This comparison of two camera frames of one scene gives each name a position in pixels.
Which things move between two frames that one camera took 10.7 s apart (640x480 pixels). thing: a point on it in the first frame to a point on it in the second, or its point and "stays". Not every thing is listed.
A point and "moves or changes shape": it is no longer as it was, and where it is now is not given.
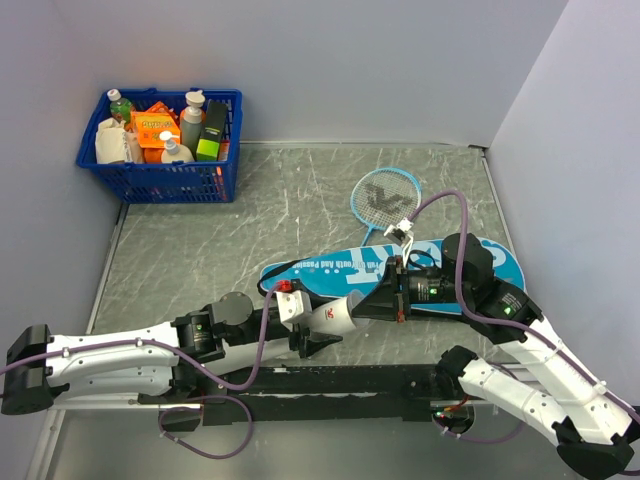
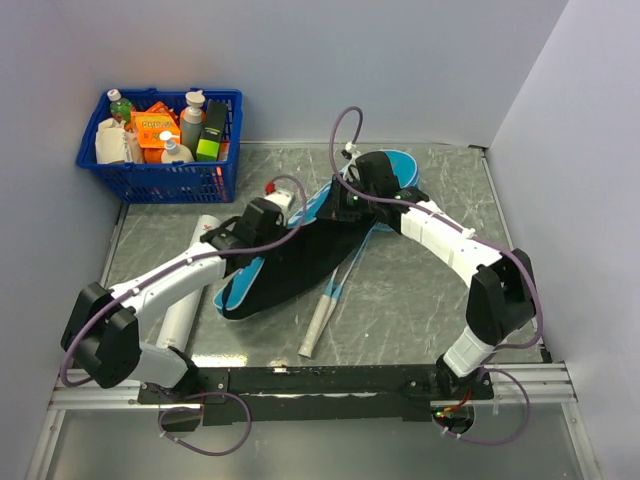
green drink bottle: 120,108 stays
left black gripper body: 253,335 to 276,233
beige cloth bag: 116,144 stays
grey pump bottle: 192,120 stays
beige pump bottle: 174,151 stays
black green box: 208,144 stays
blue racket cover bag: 353,273 to 401,168
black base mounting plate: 321,394 stays
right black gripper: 387,299 to 333,206
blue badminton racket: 385,197 moves or changes shape
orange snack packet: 157,119 stays
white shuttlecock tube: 332,316 to 175,326
